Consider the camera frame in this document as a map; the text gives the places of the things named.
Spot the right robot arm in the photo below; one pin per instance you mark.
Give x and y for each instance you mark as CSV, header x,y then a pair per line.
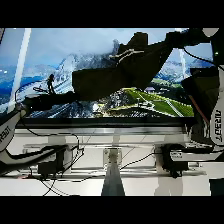
x,y
218,123

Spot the silver frame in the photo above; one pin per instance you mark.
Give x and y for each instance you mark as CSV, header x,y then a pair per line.
x,y
112,185

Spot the dark olive garment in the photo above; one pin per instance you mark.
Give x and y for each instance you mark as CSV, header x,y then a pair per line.
x,y
110,80

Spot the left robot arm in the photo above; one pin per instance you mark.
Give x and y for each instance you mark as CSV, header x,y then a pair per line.
x,y
9,128

